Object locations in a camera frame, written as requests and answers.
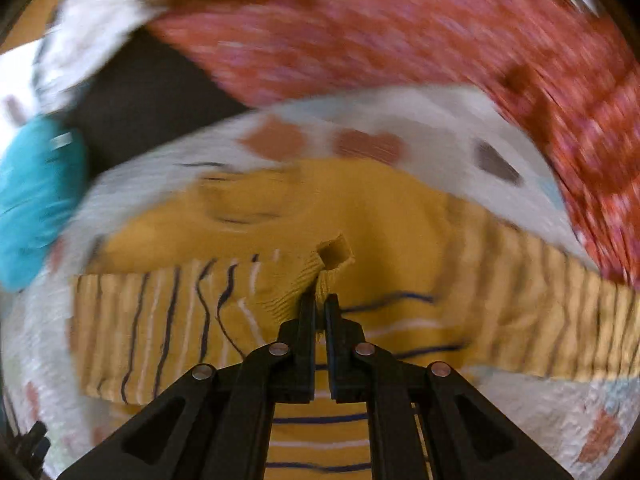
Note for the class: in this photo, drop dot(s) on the teal cloth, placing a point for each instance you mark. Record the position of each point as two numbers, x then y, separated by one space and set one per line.
35 200

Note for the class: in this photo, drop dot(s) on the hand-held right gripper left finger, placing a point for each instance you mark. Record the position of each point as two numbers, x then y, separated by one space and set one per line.
308 310

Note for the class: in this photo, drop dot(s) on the dark cloth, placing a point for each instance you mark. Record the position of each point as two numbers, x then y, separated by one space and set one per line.
150 105

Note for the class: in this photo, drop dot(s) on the yellow striped sweater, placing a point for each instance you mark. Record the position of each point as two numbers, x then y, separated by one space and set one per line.
385 220

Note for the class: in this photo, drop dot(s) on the white heart-print blanket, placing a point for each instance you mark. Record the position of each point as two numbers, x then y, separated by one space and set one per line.
440 120

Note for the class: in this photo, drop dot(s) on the red floral cloth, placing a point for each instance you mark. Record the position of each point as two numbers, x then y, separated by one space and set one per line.
400 35

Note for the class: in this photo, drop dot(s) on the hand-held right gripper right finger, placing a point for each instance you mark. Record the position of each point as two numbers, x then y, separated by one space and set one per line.
332 312

